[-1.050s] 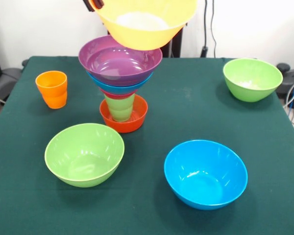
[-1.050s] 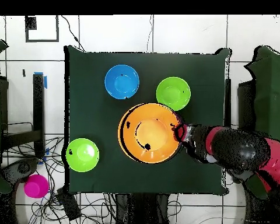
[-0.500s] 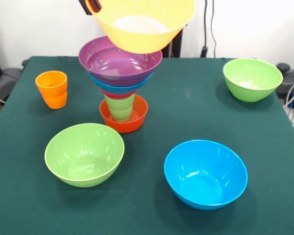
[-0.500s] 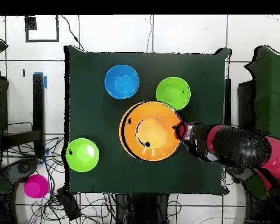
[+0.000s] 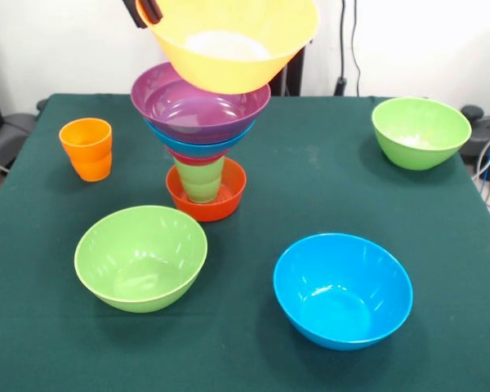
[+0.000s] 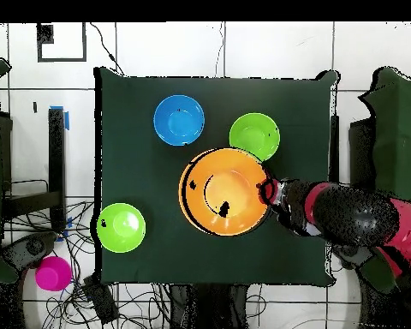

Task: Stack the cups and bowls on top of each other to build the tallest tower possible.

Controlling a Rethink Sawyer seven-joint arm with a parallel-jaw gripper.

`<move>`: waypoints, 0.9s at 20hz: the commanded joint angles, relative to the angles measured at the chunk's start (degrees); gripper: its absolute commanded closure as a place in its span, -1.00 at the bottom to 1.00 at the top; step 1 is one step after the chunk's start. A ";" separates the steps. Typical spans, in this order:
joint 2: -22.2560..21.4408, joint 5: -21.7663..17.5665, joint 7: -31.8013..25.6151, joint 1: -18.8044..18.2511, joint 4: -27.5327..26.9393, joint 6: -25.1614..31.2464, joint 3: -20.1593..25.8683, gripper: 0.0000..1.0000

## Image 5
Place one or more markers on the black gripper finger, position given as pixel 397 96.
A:
pixel 152 11
pixel 134 14

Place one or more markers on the large orange plastic bowl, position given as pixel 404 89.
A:
pixel 228 24

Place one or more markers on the purple plastic bowl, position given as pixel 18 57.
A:
pixel 175 110

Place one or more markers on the blue plastic bowl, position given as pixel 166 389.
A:
pixel 196 147
pixel 343 294

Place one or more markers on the pink plastic bowl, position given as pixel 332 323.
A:
pixel 198 159

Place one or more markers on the green plastic cup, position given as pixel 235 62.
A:
pixel 200 183

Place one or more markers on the red plastic bowl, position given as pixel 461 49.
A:
pixel 228 204

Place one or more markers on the orange plastic cup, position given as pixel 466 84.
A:
pixel 85 155

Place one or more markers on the black office chair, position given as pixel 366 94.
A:
pixel 12 130
pixel 484 139

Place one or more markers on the green plastic bowl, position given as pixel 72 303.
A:
pixel 141 261
pixel 420 130

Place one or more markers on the dark green tablecloth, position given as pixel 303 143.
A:
pixel 237 359

